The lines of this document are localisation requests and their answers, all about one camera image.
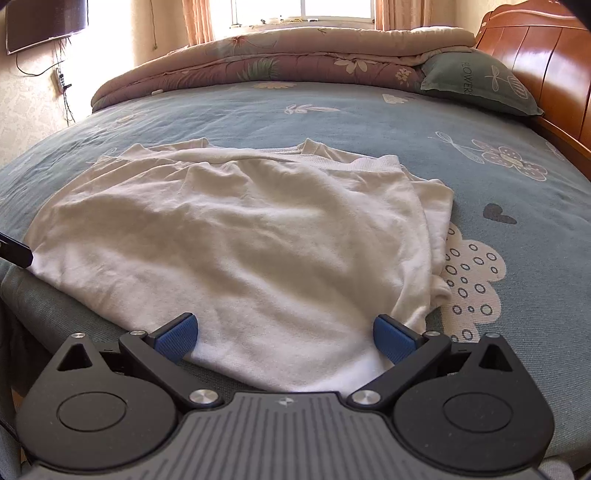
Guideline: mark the window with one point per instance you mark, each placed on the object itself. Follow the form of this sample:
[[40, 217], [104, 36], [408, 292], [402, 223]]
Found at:
[[295, 8]]

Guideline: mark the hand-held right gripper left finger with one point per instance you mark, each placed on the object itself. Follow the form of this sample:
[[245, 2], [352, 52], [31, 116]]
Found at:
[[178, 339]]

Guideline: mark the pink curtain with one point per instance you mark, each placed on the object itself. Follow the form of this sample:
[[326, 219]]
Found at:
[[198, 21], [392, 14]]

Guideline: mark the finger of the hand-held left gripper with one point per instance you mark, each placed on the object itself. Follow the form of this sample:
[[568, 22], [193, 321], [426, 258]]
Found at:
[[14, 251]]

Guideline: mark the wooden headboard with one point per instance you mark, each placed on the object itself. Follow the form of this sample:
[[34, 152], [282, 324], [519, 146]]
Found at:
[[545, 60]]

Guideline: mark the wall-mounted television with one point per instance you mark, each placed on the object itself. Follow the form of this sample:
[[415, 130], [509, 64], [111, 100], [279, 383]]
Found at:
[[46, 21]]

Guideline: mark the green printed pillow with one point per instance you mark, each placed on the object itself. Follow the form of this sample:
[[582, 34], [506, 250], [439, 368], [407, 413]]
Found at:
[[480, 81]]

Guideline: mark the folded pink floral quilt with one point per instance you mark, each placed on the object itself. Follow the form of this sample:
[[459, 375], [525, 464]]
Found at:
[[277, 60]]

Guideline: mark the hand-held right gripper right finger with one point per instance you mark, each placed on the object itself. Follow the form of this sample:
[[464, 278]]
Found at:
[[392, 341]]

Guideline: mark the wall power strip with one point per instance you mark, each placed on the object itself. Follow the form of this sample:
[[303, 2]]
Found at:
[[58, 82]]

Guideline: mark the blue floral bed sheet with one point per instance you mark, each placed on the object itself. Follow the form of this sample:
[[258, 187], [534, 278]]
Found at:
[[485, 194]]

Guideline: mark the white printed sweatshirt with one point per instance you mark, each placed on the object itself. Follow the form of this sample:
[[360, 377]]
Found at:
[[231, 240]]

